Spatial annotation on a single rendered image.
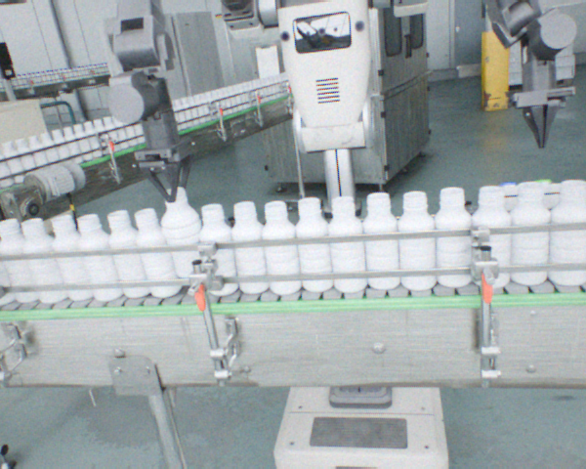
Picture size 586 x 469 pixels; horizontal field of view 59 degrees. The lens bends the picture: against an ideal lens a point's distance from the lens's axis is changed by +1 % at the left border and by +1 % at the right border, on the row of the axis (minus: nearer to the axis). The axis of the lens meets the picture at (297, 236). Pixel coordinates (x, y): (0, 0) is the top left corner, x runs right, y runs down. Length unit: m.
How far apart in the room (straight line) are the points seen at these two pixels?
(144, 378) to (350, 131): 0.81
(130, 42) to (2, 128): 4.24
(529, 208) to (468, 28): 12.06
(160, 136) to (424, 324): 0.54
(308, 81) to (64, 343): 0.85
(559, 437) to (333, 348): 1.35
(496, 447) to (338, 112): 1.30
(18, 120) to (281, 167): 2.33
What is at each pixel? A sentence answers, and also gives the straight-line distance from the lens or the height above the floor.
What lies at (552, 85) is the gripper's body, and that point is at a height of 1.29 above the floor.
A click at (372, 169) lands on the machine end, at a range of 4.62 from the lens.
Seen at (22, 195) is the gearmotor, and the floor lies 0.98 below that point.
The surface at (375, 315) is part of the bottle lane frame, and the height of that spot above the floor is 0.97.
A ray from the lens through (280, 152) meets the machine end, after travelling 4.97.
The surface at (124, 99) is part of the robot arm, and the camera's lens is 0.83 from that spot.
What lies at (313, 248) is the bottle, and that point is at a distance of 0.89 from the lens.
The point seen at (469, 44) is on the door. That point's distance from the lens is 12.91.
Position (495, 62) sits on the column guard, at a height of 0.68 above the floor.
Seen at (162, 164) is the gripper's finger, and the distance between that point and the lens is 0.89.
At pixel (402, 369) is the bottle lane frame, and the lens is 0.96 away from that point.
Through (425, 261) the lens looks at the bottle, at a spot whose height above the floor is 1.06.
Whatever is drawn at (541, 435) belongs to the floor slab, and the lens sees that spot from 2.16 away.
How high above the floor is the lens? 1.43
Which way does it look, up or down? 21 degrees down
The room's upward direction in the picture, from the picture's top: 8 degrees counter-clockwise
